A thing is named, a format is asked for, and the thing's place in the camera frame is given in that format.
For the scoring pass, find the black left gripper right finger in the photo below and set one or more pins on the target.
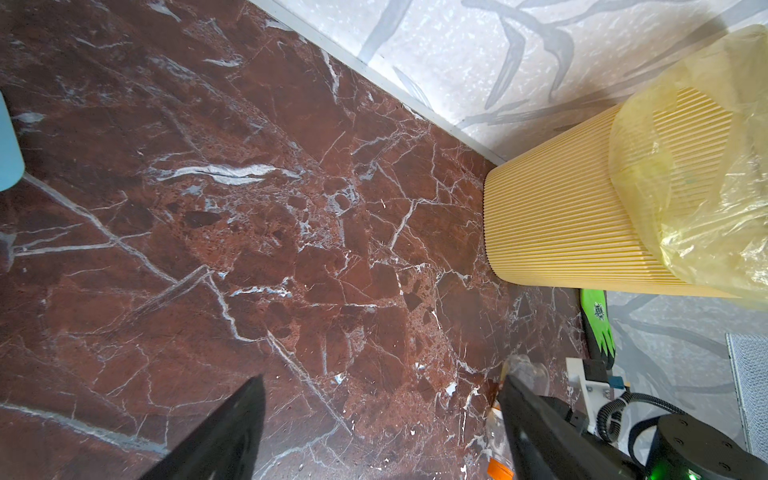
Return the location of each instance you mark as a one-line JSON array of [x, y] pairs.
[[544, 445]]

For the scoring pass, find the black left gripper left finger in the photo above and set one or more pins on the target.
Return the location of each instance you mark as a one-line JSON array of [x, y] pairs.
[[225, 445]]

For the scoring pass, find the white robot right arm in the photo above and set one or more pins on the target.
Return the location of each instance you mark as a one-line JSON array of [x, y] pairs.
[[686, 448]]

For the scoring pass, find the yellow ribbed plastic bin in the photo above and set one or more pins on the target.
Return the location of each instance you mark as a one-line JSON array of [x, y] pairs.
[[552, 217]]

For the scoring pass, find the yellow bin liner bag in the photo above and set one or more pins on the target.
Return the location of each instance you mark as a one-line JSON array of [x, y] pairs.
[[723, 244]]

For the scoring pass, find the orange label bottle upper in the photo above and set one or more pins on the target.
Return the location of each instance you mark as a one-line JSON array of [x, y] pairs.
[[536, 377]]

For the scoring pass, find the green black rubber glove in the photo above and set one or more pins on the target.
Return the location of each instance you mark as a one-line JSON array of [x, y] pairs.
[[597, 327]]

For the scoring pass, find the light blue garden trowel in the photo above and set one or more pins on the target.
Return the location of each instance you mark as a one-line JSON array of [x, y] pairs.
[[12, 165]]

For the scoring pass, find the white wire mesh basket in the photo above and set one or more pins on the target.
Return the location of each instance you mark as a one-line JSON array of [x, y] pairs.
[[748, 356]]

